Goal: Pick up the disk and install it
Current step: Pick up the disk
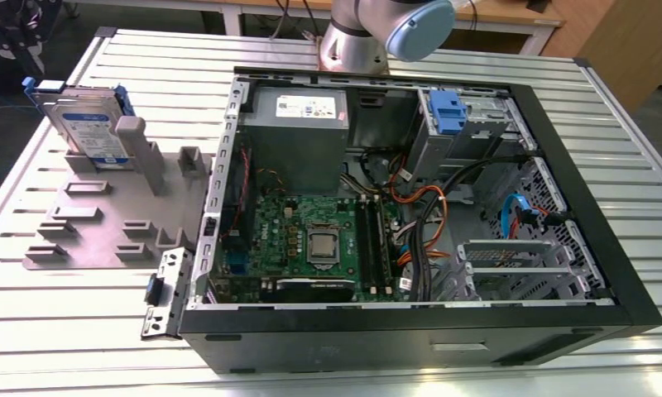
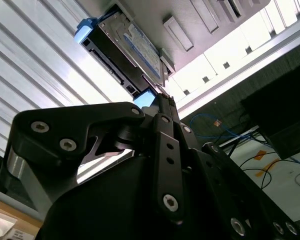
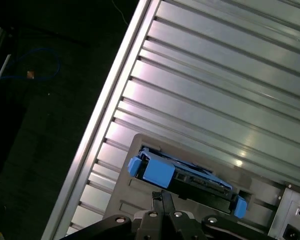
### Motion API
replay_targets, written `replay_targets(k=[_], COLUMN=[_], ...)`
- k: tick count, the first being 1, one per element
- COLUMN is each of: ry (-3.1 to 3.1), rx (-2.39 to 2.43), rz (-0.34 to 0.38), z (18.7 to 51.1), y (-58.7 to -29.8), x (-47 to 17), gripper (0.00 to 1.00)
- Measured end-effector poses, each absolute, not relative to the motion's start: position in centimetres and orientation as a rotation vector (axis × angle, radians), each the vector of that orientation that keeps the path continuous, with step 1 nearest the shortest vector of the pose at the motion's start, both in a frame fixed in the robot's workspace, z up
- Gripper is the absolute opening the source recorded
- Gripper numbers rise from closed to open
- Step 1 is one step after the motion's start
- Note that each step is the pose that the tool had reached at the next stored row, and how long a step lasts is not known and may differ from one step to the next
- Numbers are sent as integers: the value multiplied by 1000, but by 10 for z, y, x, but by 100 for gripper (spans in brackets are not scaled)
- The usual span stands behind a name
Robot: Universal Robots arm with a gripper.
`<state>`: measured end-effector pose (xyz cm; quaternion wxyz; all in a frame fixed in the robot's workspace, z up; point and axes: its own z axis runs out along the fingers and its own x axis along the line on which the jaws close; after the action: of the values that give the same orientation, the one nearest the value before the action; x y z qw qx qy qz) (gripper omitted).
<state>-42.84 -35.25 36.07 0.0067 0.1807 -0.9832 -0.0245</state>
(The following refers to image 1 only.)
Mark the hard disk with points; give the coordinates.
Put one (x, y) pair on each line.
(91, 132)

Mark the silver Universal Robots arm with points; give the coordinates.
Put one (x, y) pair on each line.
(353, 45)

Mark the metal disk bay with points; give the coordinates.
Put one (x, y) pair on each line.
(518, 271)

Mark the silver CPU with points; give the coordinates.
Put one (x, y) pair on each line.
(325, 246)

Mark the grey power supply unit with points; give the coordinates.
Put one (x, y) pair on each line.
(293, 157)

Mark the black RAM slot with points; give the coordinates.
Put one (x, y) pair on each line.
(385, 248)
(369, 248)

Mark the green motherboard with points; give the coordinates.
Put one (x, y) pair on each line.
(275, 248)

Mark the metal CPU socket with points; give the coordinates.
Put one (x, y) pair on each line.
(325, 265)

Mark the metal optical drive cage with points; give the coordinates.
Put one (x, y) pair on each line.
(436, 153)

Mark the black graphics card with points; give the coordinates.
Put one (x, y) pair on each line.
(309, 289)

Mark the blue drive cage latch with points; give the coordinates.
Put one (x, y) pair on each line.
(446, 111)

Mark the black open PC case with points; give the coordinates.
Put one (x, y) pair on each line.
(365, 343)

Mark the grey parts rack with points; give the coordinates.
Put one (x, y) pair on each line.
(116, 215)

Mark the wooden desk white legs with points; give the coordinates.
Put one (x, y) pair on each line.
(502, 14)

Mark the brown wooden cabinet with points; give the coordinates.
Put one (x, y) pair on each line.
(629, 41)

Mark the person in dark patterned clothing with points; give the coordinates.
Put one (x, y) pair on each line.
(11, 37)

